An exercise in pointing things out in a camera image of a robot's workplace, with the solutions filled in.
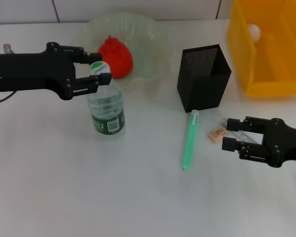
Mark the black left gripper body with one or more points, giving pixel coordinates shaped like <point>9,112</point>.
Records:
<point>34,71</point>

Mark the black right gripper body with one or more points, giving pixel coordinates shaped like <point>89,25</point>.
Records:
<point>288,145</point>

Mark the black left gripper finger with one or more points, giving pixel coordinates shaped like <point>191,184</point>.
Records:
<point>88,84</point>
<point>81,55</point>

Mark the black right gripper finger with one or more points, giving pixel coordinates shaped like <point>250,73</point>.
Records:
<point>235,124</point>
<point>229,144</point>

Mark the small tan eraser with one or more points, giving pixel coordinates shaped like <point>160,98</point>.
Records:
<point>215,135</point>

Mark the clear green-label water bottle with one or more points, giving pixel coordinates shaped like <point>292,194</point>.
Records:
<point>106,108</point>

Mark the red-orange toy orange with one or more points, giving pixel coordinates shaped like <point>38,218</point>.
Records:
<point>118,59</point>

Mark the green pen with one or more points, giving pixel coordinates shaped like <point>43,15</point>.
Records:
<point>190,140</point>

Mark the white paper ball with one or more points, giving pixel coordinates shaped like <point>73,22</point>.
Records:
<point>254,32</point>

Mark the silver grey pen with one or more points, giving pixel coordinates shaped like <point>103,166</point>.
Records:
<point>240,135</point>

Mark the black mesh pen holder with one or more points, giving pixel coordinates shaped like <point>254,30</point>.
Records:
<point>202,91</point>

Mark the translucent green fruit bowl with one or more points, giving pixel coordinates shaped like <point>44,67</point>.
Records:
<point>148,39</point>

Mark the yellow plastic bin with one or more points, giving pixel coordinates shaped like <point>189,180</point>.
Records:
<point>273,69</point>

